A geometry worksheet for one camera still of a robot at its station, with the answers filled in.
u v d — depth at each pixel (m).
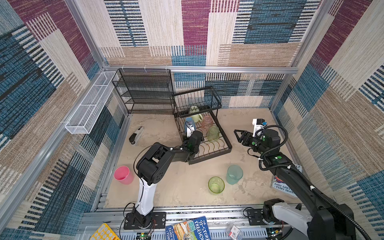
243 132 0.72
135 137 1.02
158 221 0.73
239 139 0.73
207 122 1.07
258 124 0.71
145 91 1.11
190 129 0.85
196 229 0.69
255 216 0.73
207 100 0.99
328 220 0.39
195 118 1.06
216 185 0.83
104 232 0.70
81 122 0.70
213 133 0.97
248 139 0.70
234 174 0.86
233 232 0.69
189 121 0.97
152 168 0.54
